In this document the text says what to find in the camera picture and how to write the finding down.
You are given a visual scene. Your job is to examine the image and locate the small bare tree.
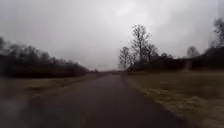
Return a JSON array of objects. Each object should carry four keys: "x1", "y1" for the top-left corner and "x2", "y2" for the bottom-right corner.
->
[{"x1": 117, "y1": 46, "x2": 132, "y2": 70}]

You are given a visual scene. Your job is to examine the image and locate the tall bare tree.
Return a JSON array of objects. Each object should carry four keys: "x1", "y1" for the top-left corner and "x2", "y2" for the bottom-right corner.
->
[{"x1": 129, "y1": 23, "x2": 159, "y2": 68}]

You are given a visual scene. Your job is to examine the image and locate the dark grey asphalt path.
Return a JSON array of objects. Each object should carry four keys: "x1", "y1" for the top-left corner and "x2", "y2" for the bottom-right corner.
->
[{"x1": 0, "y1": 73, "x2": 198, "y2": 128}]

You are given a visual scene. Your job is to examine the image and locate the dark trees and bushes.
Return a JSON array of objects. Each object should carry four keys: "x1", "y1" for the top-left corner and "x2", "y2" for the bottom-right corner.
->
[{"x1": 126, "y1": 17, "x2": 224, "y2": 73}]

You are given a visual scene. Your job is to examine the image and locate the dark wood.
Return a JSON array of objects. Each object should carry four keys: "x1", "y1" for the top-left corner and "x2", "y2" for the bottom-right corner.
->
[{"x1": 0, "y1": 35, "x2": 91, "y2": 80}]

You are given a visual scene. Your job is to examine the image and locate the dry grass verge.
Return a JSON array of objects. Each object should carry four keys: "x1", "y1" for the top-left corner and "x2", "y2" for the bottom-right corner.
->
[{"x1": 0, "y1": 73, "x2": 101, "y2": 98}]

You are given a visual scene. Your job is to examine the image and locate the dry grass slope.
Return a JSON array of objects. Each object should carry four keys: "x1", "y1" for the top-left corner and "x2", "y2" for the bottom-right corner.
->
[{"x1": 123, "y1": 69, "x2": 224, "y2": 128}]

